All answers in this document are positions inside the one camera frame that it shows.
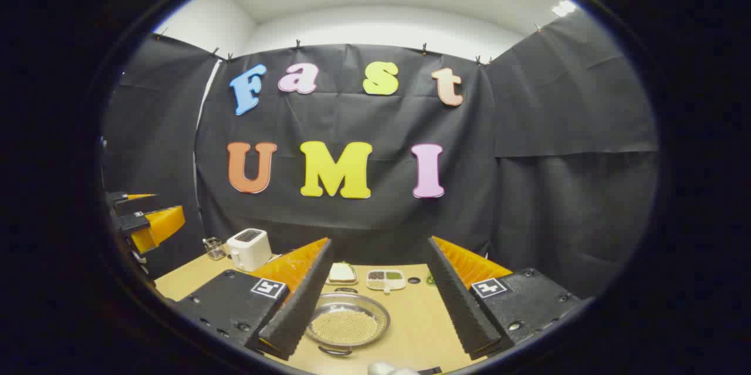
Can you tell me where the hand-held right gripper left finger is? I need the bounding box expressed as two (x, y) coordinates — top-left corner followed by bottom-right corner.
(174, 238), (333, 360)

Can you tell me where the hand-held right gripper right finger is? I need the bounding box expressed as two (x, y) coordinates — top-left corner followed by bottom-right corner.
(426, 237), (581, 360)

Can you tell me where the pile of soybeans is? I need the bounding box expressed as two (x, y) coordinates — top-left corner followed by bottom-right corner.
(310, 309), (378, 345)

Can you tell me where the stainless steel pot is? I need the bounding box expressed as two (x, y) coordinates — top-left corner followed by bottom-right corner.
(305, 287), (391, 357)

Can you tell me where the small rectangular plate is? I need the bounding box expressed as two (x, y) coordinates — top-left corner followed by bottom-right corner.
(326, 265), (358, 286)

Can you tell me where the white toaster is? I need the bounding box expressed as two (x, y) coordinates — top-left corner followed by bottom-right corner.
(226, 228), (273, 272)

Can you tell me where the white divided dish with beans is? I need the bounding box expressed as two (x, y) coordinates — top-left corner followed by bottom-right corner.
(366, 269), (407, 295)

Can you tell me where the white lumpy object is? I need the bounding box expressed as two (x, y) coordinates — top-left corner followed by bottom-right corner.
(368, 362), (420, 375)

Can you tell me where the small metal wire rack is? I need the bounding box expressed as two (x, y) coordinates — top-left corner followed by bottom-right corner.
(202, 237), (226, 261)

